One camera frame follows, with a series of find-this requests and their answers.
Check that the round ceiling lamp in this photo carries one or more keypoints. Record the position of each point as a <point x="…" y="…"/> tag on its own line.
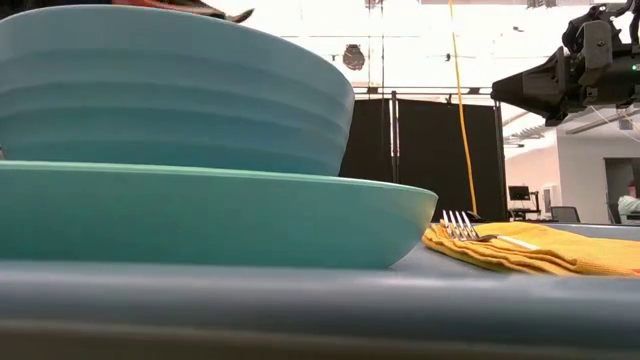
<point x="353" y="56"/>

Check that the black computer monitor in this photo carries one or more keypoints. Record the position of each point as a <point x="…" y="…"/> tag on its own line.
<point x="519" y="193"/>

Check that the blue bowl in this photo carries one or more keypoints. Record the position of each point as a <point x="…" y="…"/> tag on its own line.
<point x="165" y="90"/>

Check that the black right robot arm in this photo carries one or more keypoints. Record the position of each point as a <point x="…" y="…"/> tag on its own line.
<point x="631" y="75"/>

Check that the grey office chair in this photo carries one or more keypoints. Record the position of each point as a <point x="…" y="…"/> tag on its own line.
<point x="565" y="215"/>

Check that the orange cloth napkin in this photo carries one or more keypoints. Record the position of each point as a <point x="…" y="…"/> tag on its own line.
<point x="565" y="252"/>

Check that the person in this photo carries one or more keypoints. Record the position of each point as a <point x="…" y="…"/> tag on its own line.
<point x="630" y="205"/>

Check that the black partition screen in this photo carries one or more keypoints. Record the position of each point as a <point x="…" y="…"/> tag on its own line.
<point x="435" y="160"/>

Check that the green plate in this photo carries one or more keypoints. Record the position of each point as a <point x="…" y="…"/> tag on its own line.
<point x="200" y="215"/>

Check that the blue plastic tray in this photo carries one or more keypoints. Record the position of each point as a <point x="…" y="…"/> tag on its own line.
<point x="320" y="300"/>

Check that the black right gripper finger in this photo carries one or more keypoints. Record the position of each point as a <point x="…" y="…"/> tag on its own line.
<point x="559" y="119"/>
<point x="540" y="90"/>

